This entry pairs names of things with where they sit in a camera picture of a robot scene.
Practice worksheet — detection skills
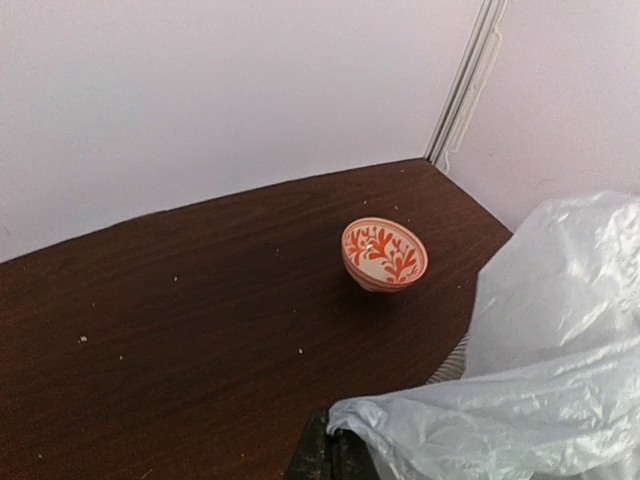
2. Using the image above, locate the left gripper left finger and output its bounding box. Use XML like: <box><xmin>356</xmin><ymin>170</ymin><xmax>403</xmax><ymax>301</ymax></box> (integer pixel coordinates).
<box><xmin>287</xmin><ymin>410</ymin><xmax>332</xmax><ymax>480</ymax></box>

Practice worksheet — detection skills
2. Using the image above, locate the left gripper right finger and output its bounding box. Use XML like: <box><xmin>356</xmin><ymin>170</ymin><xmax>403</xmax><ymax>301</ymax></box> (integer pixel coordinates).
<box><xmin>330</xmin><ymin>430</ymin><xmax>380</xmax><ymax>480</ymax></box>

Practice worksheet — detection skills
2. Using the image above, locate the grey mesh trash bin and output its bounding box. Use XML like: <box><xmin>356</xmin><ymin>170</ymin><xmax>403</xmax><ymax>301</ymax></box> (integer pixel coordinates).
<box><xmin>426</xmin><ymin>334</ymin><xmax>469</xmax><ymax>385</ymax></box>

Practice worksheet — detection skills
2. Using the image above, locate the light blue plastic trash bag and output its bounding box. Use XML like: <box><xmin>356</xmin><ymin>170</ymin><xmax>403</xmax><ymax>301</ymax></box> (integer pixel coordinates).
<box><xmin>328</xmin><ymin>192</ymin><xmax>639</xmax><ymax>479</ymax></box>

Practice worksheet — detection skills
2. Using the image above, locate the orange white patterned bowl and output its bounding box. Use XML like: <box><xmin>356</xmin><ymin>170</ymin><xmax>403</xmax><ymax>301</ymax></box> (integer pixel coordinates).
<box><xmin>341</xmin><ymin>217</ymin><xmax>429</xmax><ymax>293</ymax></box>

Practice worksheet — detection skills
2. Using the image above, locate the right aluminium frame post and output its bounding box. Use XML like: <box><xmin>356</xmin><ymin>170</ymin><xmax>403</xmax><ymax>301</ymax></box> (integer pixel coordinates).
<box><xmin>423</xmin><ymin>0</ymin><xmax>509</xmax><ymax>174</ymax></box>

